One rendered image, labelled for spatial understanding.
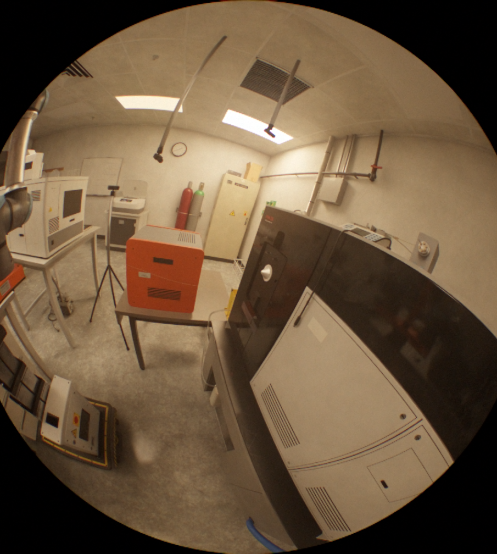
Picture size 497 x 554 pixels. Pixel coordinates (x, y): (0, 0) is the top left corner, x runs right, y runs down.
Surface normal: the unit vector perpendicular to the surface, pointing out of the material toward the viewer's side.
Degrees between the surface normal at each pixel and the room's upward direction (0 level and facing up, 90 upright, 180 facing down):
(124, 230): 90
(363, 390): 90
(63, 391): 0
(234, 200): 90
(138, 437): 0
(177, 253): 90
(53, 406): 0
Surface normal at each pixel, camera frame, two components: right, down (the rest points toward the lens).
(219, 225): 0.30, 0.48
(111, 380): 0.30, -0.87
